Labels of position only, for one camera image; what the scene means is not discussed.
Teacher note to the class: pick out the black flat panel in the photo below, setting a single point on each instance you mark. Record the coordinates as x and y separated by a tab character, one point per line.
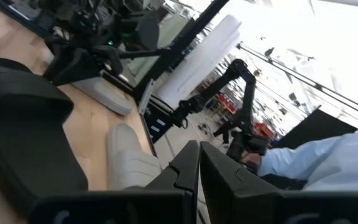
315	130

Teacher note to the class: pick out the person's hand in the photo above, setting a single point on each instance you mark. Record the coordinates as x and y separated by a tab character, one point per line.
253	160

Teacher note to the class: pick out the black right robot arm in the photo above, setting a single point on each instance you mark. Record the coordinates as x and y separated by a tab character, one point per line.
145	34

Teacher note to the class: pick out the white round pillar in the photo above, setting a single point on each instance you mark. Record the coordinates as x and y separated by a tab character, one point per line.
197	62

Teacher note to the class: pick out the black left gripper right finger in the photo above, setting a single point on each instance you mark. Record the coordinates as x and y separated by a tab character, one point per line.
235	202

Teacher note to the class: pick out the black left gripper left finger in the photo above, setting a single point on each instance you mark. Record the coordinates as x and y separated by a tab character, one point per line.
172	205

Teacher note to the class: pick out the black background robot arm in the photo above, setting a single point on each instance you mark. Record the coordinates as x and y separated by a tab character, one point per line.
250	105

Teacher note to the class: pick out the red storage cabinet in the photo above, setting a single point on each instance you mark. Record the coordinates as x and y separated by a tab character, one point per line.
227	104
263	130

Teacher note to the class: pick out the black metal table frame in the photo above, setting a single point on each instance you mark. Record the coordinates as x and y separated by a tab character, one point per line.
191	33

